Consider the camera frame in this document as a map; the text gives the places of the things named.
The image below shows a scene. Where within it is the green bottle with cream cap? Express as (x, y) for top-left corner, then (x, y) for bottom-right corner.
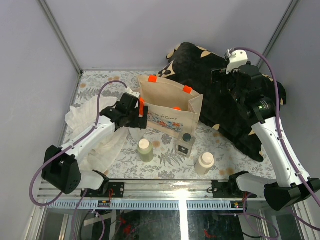
(137, 139), (154, 163)

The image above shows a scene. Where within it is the beige canvas tote bag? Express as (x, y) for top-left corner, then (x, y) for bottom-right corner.
(137, 75), (204, 139)

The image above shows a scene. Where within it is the clear bottle with black cap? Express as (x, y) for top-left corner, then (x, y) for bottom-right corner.
(176, 132), (196, 158)

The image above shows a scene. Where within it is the beige bottle with beige cap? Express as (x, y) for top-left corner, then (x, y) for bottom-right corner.
(194, 152), (215, 175)

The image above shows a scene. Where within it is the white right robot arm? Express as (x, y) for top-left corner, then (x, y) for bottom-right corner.
(211, 64), (320, 211)

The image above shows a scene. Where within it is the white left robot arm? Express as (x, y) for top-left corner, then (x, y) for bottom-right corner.
(41, 91), (148, 198)

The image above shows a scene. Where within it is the floral patterned table mat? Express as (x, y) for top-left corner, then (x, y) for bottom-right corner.
(71, 71), (275, 180)

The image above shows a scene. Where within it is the white crumpled cloth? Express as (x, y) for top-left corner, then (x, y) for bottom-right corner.
(63, 96), (129, 174)

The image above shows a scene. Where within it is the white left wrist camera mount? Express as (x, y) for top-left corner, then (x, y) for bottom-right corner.
(125, 87), (140, 99)

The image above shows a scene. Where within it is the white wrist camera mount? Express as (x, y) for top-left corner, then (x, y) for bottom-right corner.
(225, 49), (248, 75)
(125, 87), (140, 99)

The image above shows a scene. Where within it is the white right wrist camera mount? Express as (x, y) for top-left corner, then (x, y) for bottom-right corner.
(225, 49), (248, 75)

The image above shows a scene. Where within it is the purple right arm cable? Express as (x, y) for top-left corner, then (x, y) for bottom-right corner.
(231, 47), (320, 201)

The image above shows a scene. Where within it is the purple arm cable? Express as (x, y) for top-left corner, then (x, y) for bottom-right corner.
(29, 80), (131, 207)
(231, 47), (320, 201)

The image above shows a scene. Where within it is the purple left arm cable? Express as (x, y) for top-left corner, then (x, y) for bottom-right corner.
(29, 80), (131, 207)

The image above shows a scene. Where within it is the aluminium mounting rail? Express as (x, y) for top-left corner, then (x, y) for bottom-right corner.
(37, 179), (266, 201)

